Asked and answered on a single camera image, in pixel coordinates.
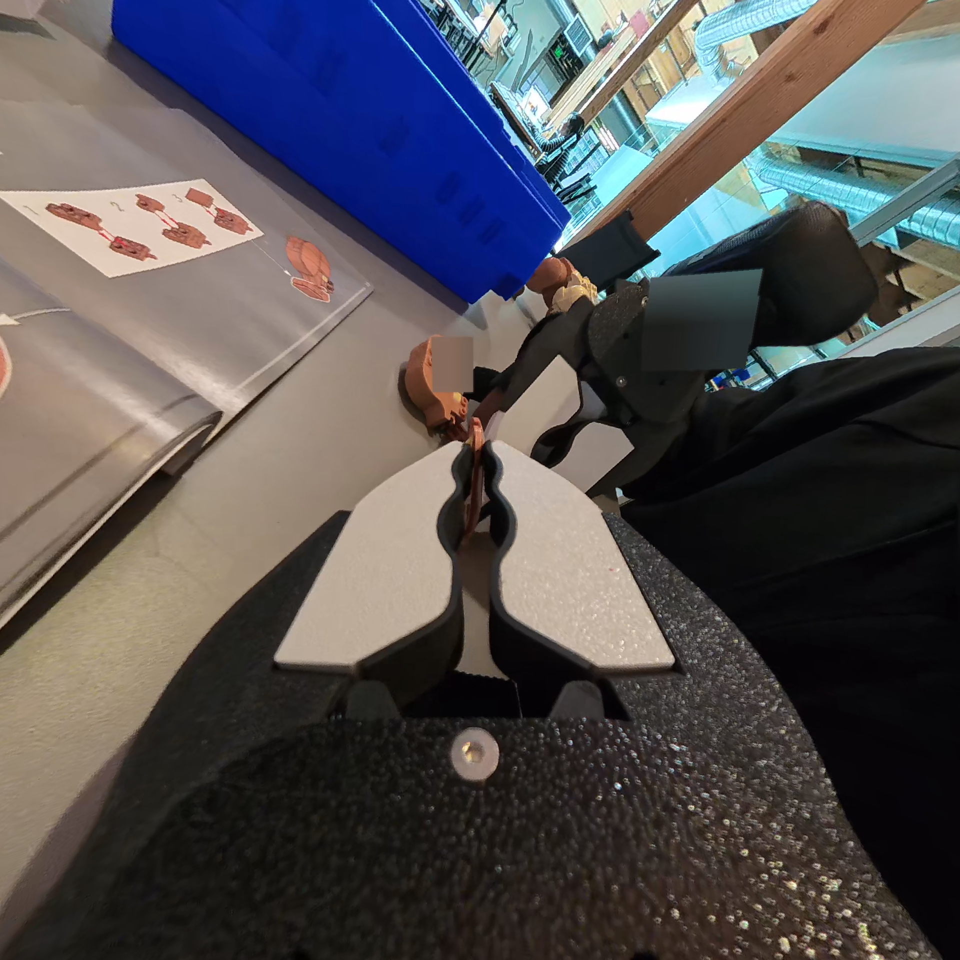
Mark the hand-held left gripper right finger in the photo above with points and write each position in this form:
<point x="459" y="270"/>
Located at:
<point x="585" y="585"/>

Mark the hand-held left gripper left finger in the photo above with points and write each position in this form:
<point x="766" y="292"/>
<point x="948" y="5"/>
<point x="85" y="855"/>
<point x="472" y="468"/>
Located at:
<point x="375" y="585"/>

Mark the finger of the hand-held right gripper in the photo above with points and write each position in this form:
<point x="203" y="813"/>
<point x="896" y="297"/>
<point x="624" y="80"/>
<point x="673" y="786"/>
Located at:
<point x="548" y="398"/>
<point x="600" y="453"/>

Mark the brown curved brick piece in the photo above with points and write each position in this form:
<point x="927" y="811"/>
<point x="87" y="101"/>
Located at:
<point x="474" y="480"/>

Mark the person's right forearm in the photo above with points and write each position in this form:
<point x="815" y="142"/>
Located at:
<point x="720" y="450"/>

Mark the grey desk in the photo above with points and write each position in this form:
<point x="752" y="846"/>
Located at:
<point x="300" y="480"/>

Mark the black office chair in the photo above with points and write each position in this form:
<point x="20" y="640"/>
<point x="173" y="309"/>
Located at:
<point x="618" y="248"/>

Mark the brown and tan brick assembly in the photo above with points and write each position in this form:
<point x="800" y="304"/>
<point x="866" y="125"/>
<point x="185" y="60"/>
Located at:
<point x="548" y="275"/>

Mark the round brown brick assembly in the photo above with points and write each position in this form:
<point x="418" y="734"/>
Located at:
<point x="417" y="393"/>

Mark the wooden beam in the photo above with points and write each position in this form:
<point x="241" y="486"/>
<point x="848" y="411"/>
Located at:
<point x="750" y="90"/>

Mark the grey instruction booklet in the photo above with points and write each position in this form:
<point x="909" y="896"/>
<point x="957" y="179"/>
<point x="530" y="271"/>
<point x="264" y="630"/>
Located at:
<point x="225" y="345"/>

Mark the row of blue plastic bins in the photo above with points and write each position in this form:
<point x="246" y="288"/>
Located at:
<point x="345" y="120"/>

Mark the silver ventilation duct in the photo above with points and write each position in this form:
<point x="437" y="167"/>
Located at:
<point x="900" y="210"/>

